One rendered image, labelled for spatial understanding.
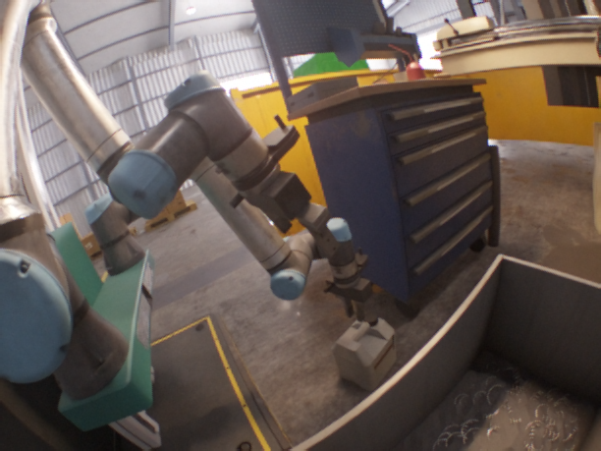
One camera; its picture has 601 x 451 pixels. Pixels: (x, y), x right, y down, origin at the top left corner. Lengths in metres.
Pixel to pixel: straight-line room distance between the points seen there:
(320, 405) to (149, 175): 0.92
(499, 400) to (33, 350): 0.74
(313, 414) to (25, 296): 0.93
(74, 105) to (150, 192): 0.20
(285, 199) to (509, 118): 4.01
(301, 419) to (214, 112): 0.95
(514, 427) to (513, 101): 3.92
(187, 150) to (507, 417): 0.72
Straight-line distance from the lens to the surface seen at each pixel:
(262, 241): 0.53
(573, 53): 1.93
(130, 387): 0.39
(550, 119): 4.09
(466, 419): 0.65
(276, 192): 0.34
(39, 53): 0.46
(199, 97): 0.32
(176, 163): 0.28
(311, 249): 0.65
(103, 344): 0.41
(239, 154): 0.34
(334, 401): 1.01
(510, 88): 4.16
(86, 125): 0.40
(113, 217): 0.84
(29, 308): 0.23
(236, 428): 0.70
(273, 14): 1.34
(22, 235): 0.25
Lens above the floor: 0.88
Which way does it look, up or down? 21 degrees down
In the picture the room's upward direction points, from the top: 18 degrees counter-clockwise
